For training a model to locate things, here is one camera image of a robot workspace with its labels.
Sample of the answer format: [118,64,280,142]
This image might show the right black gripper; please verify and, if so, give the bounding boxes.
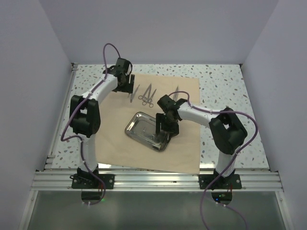
[156,112,179,138]

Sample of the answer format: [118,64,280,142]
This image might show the steel instrument tray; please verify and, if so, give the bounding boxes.
[125,112,169,152]

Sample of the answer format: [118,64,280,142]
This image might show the small steel scissors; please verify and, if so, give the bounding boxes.
[141,90,156,108]

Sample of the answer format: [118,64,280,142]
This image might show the beige cloth wrap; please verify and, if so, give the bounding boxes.
[95,73,201,174]

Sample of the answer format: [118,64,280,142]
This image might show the steel tweezers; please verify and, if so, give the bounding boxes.
[175,86,179,97]

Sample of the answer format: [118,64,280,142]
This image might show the steel surgical scissors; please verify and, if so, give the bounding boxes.
[138,84,152,101]

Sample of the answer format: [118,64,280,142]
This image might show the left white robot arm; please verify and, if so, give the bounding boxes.
[68,57,135,188]

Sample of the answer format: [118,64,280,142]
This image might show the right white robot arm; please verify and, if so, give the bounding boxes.
[155,95,248,188]

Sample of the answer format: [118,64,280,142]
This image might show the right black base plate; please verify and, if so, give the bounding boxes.
[198,174,242,190]

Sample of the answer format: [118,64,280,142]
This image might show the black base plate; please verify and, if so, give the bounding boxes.
[70,174,115,189]
[198,174,242,190]

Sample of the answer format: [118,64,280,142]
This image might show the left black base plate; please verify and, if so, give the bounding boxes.
[70,174,115,189]

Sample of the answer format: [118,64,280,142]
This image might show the aluminium mounting rail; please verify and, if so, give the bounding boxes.
[31,168,283,192]

